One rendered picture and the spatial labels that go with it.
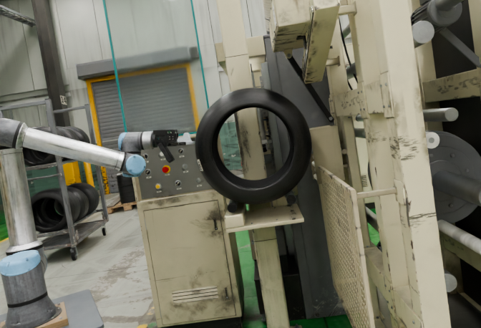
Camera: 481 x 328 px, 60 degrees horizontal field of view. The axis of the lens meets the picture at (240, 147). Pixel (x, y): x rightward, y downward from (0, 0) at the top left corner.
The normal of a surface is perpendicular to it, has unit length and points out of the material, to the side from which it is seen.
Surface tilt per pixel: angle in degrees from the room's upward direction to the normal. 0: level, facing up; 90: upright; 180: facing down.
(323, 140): 90
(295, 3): 90
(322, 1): 72
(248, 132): 90
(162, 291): 90
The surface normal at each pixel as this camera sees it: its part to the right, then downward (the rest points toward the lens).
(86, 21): -0.06, 0.06
